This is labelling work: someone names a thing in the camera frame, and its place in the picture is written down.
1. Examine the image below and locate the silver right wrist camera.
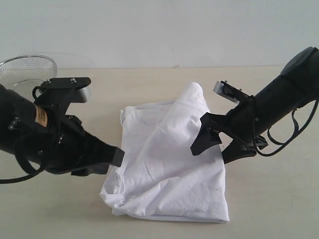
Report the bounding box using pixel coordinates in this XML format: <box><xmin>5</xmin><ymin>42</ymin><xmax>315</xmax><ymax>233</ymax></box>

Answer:
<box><xmin>213</xmin><ymin>81</ymin><xmax>249</xmax><ymax>105</ymax></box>

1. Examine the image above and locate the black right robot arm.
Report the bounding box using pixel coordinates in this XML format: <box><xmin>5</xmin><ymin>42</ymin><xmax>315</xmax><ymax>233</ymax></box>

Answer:
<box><xmin>190</xmin><ymin>47</ymin><xmax>319</xmax><ymax>164</ymax></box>

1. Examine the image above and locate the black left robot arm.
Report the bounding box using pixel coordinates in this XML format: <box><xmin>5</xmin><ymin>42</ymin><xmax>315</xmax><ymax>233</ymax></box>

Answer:
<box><xmin>0</xmin><ymin>86</ymin><xmax>125</xmax><ymax>176</ymax></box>

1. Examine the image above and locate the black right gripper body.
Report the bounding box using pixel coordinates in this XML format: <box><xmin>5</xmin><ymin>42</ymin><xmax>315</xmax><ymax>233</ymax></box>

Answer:
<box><xmin>190</xmin><ymin>96</ymin><xmax>268</xmax><ymax>164</ymax></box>

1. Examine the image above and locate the white t-shirt with red logo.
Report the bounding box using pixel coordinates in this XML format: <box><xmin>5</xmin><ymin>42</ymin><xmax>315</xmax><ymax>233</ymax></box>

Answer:
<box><xmin>100</xmin><ymin>82</ymin><xmax>229</xmax><ymax>223</ymax></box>

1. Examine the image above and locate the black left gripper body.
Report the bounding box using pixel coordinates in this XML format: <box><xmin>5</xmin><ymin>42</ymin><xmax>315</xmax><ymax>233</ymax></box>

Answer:
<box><xmin>29</xmin><ymin>115</ymin><xmax>125</xmax><ymax>176</ymax></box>

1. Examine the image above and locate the metal wire mesh basket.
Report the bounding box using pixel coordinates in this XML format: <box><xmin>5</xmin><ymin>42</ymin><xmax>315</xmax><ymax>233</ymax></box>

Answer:
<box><xmin>0</xmin><ymin>55</ymin><xmax>57</xmax><ymax>102</ymax></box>

